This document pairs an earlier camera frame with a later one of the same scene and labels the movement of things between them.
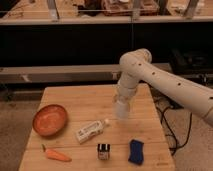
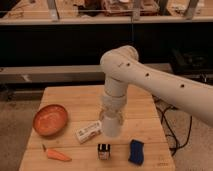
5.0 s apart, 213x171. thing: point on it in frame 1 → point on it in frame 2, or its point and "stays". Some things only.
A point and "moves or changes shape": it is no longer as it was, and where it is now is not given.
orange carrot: [52, 154] stays
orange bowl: [50, 120] stays
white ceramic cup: [122, 110] moves or changes shape
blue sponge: [136, 152] stays
